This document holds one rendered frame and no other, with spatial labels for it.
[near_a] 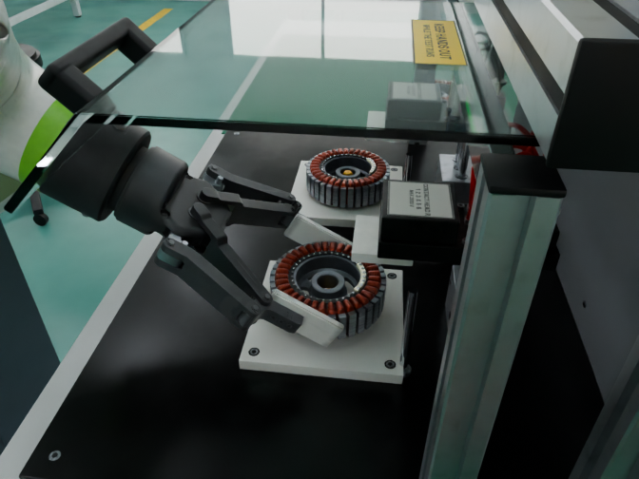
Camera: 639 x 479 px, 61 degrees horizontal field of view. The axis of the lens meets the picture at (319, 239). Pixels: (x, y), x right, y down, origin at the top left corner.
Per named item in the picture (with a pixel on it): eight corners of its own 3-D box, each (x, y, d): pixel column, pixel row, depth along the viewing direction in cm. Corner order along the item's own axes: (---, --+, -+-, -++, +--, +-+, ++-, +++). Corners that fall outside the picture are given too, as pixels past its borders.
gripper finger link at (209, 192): (188, 226, 51) (184, 215, 52) (286, 234, 58) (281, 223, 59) (204, 198, 49) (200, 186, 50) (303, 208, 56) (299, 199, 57)
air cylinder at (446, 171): (435, 217, 71) (441, 180, 68) (433, 187, 77) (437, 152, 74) (475, 220, 71) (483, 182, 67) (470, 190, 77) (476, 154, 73)
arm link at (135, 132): (56, 120, 41) (109, 76, 48) (26, 224, 47) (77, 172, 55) (131, 161, 42) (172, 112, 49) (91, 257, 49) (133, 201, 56)
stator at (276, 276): (261, 337, 51) (258, 308, 48) (281, 260, 59) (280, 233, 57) (381, 349, 49) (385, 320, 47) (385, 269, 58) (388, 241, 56)
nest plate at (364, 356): (239, 369, 51) (238, 359, 50) (270, 268, 63) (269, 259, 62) (402, 384, 49) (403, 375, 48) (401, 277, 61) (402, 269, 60)
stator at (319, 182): (306, 211, 70) (305, 186, 68) (306, 169, 79) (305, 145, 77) (393, 210, 70) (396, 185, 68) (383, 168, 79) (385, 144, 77)
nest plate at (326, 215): (283, 222, 70) (283, 215, 69) (300, 167, 82) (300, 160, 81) (401, 231, 69) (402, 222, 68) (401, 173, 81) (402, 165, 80)
